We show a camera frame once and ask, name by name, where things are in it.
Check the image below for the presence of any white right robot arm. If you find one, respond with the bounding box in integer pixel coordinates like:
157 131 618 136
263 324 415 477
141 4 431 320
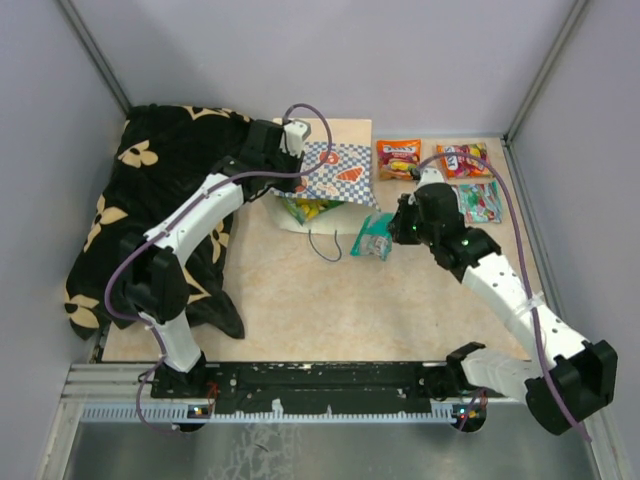
389 182 618 435

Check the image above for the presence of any teal Fox's candy packet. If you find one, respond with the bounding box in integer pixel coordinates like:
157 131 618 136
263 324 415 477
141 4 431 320
454 181 502 224

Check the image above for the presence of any right aluminium corner post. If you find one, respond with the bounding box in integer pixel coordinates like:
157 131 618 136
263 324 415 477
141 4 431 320
502 0 591 147

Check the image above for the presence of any green snack packet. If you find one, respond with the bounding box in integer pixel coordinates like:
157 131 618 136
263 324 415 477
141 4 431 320
283 198 342 225

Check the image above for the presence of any white slotted cable duct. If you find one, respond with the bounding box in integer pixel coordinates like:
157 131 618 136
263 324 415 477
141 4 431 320
81 399 480 425

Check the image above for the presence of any blue checkered paper bag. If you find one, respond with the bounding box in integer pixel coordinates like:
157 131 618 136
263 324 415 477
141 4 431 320
265 118 380 240

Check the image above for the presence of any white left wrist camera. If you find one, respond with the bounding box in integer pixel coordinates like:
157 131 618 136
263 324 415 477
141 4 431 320
280 119 311 157

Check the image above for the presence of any aluminium corner post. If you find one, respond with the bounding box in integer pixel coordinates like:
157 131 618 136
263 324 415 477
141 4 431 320
502 0 591 147
54 0 141 142

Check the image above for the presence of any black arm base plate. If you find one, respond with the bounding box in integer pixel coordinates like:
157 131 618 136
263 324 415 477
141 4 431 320
151 361 472 413

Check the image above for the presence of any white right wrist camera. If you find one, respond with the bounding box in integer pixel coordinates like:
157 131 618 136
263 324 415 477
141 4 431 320
410 167 445 189

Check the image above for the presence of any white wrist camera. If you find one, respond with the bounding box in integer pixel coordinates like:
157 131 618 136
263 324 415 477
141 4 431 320
280 119 311 157
410 167 445 189

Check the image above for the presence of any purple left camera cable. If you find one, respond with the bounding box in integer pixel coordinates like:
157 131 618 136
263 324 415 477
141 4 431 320
104 102 335 435

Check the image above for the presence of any aluminium frame rail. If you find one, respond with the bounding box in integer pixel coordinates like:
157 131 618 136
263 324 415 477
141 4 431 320
59 362 606 401

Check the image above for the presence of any orange Fox's candy packet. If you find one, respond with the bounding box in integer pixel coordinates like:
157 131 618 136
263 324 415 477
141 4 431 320
436 142 493 179

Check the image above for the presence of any left aluminium corner post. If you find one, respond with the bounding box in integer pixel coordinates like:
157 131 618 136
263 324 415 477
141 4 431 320
54 0 141 142

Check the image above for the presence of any orange striped snack packet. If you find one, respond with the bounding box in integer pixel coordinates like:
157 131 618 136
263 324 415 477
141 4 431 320
376 139 422 180

